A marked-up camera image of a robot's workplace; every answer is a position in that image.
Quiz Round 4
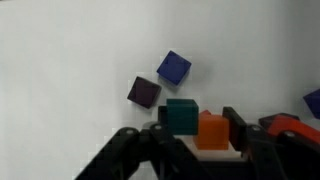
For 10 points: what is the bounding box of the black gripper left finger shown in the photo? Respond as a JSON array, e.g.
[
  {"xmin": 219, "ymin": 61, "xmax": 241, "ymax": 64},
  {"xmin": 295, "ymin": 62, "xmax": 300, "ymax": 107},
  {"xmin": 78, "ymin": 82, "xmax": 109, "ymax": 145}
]
[{"xmin": 74, "ymin": 105, "xmax": 214, "ymax": 180}]

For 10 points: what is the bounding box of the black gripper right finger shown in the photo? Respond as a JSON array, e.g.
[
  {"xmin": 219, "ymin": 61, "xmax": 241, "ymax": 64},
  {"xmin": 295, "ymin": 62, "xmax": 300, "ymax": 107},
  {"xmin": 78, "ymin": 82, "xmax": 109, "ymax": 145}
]
[{"xmin": 222, "ymin": 106, "xmax": 320, "ymax": 180}]

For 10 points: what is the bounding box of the dark green block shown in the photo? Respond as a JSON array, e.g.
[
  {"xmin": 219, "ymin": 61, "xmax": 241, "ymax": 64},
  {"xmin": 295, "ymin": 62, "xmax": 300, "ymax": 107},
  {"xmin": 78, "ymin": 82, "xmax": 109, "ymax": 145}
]
[{"xmin": 166, "ymin": 98, "xmax": 200, "ymax": 136}]

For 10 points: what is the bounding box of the orange block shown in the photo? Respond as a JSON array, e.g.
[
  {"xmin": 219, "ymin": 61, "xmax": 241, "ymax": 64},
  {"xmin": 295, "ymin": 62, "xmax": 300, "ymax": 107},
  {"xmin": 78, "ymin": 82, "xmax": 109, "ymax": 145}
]
[{"xmin": 194, "ymin": 114, "xmax": 231, "ymax": 151}]

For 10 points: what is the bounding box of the red block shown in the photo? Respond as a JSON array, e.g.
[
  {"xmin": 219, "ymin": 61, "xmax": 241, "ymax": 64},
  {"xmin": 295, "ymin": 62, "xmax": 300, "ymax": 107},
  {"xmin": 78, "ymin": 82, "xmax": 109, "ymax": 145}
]
[{"xmin": 266, "ymin": 115, "xmax": 320, "ymax": 145}]

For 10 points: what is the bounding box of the dark purple block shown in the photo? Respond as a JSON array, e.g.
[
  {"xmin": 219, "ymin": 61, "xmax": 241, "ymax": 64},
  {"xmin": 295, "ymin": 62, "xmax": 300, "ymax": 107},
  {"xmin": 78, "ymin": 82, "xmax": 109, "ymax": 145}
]
[{"xmin": 126, "ymin": 76, "xmax": 163, "ymax": 110}]

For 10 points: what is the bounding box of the blue block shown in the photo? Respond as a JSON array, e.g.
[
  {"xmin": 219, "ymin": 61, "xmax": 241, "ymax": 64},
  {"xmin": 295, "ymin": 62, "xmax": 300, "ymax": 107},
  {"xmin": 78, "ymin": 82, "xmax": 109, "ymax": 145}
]
[
  {"xmin": 302, "ymin": 88, "xmax": 320, "ymax": 120},
  {"xmin": 156, "ymin": 50, "xmax": 193, "ymax": 86}
]

